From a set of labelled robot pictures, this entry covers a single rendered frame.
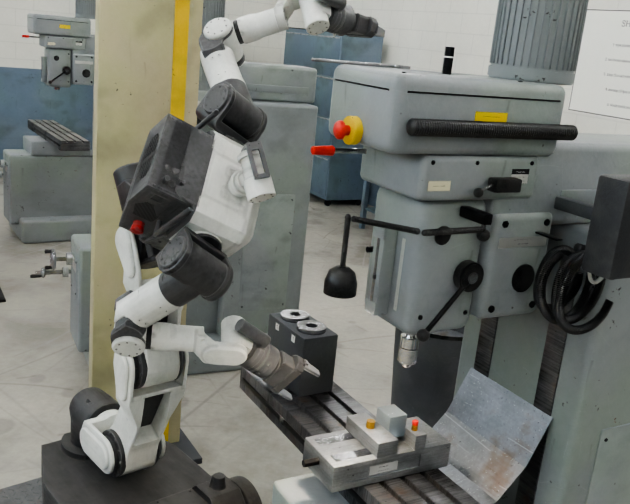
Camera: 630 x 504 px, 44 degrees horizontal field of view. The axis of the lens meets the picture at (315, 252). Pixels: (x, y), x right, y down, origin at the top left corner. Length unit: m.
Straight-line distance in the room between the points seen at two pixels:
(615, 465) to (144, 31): 2.29
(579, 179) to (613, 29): 5.09
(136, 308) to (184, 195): 0.29
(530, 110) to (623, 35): 5.18
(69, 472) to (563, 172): 1.71
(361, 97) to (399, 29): 7.62
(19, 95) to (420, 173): 9.16
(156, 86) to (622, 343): 2.07
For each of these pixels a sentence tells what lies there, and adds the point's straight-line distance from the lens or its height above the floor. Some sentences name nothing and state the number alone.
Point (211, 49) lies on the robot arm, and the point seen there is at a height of 1.88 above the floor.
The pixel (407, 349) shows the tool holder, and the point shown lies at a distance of 1.89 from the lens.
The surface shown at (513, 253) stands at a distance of 1.85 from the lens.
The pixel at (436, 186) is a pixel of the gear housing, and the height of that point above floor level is 1.66.
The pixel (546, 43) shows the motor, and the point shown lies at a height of 1.98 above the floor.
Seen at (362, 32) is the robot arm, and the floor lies 1.96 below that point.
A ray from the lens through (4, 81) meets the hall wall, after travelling 10.52.
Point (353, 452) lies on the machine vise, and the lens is 1.95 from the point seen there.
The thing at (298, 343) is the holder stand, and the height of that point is 1.07.
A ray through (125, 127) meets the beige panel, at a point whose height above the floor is 1.51.
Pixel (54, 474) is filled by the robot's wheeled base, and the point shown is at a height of 0.57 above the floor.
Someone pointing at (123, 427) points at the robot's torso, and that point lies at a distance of 2.40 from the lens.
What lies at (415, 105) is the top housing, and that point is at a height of 1.83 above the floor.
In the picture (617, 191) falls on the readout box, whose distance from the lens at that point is 1.69.
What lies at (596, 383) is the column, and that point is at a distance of 2.06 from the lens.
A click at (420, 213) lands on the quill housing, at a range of 1.69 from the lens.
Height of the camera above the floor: 1.95
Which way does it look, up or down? 16 degrees down
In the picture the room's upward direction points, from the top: 6 degrees clockwise
